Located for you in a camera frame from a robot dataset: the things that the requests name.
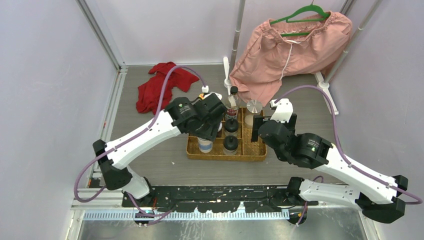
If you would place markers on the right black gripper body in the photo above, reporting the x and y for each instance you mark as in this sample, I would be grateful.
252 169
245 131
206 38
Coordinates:
290 125

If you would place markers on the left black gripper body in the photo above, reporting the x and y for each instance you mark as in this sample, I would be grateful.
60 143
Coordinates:
208 130

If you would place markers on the clear jar silver lid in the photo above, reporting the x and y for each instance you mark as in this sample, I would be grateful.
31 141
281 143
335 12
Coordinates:
253 108

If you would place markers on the tall soy sauce bottle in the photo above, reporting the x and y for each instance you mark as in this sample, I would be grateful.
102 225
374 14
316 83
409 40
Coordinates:
232 104

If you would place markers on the black cap sesame shaker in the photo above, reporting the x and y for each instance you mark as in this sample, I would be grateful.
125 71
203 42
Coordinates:
231 127

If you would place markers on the woven bamboo divided tray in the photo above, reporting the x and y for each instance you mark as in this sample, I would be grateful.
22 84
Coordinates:
247 151

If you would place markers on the blue label seasoning jar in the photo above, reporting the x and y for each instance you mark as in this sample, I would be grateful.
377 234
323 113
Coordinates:
204 145

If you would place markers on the white lid sauce jar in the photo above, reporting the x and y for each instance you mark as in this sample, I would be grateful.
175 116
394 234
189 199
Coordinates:
219 131

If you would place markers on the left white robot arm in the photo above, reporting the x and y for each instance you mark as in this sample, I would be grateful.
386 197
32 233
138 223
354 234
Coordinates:
114 157

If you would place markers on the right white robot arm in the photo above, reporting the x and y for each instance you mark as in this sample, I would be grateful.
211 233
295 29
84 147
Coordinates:
375 195

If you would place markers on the red cloth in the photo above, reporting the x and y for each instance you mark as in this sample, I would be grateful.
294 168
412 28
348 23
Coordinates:
149 93

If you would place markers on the pink shorts garment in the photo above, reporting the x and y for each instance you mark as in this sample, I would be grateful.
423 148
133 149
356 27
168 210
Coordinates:
278 50

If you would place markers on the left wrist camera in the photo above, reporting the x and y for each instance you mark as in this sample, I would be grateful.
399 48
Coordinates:
209 98

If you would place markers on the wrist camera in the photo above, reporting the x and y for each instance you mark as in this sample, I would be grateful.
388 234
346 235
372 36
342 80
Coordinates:
283 110
209 98

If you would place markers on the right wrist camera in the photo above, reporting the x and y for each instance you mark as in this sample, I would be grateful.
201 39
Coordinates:
283 110

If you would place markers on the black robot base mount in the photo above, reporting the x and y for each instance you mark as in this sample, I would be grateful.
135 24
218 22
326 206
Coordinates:
210 202

